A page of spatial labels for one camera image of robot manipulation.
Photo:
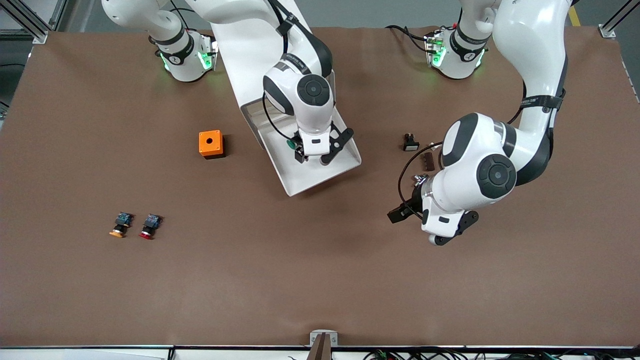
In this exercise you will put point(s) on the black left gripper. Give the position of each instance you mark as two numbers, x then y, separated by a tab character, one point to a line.
411	206

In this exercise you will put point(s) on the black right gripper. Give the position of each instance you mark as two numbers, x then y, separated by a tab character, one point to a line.
299	151

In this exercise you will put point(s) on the green push button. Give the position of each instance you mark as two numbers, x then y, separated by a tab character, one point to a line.
290	145

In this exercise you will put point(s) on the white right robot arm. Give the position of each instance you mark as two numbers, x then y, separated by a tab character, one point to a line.
310	107

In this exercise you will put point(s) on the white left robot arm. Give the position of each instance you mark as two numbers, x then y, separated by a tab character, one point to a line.
530	50

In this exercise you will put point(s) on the black white-faced square button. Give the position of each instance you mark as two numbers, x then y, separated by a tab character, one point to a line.
411	145

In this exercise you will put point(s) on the white drawer cabinet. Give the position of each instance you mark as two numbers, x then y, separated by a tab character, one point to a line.
240	65

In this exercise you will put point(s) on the red push button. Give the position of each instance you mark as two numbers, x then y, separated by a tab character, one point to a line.
150	225

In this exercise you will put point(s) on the yellow push button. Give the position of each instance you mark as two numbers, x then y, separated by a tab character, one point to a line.
120	224

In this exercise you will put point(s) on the brown terminal block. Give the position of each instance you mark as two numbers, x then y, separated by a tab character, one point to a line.
429	162

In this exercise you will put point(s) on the brown table mat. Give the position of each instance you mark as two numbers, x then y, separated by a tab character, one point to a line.
320	250

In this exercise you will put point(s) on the white edge board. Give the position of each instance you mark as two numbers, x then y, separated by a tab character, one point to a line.
75	355

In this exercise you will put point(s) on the silver key switch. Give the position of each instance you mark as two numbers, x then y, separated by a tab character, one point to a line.
419	179

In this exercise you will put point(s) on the orange button enclosure box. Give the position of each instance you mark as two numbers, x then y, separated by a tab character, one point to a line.
210	142

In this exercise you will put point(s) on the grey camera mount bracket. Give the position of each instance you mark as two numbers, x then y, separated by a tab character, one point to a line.
332	336

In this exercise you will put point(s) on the aluminium frame profile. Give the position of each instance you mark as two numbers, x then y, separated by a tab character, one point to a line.
607	33
40	36

